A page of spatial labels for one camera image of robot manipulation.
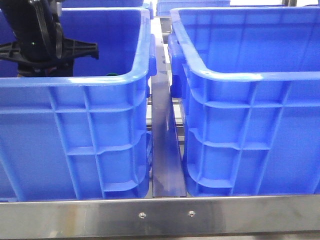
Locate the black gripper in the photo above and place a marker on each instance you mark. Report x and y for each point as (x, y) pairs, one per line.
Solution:
(35, 61)

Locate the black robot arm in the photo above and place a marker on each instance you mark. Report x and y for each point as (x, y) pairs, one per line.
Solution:
(34, 20)

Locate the blue crate rear left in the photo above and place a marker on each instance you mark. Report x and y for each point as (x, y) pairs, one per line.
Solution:
(107, 4)

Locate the blue plastic crate left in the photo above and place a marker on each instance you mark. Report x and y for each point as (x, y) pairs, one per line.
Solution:
(82, 137)

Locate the blue plastic crate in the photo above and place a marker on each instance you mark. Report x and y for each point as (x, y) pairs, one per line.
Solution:
(250, 93)
(82, 137)

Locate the blue crate rear right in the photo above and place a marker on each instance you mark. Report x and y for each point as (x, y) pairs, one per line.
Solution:
(163, 7)

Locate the blue plastic crate right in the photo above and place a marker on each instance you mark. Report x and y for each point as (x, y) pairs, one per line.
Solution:
(250, 93)

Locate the green push button switch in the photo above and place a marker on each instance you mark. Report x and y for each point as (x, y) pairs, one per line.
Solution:
(112, 74)

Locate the stainless steel front rail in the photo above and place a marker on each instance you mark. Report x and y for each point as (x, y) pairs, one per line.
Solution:
(165, 217)

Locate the left rail screw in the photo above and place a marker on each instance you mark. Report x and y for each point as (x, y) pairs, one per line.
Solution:
(142, 215)

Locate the rail screw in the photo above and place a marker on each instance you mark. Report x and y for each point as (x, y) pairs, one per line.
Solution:
(142, 215)
(191, 213)

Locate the right rail screw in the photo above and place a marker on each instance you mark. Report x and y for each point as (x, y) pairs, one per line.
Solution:
(191, 213)

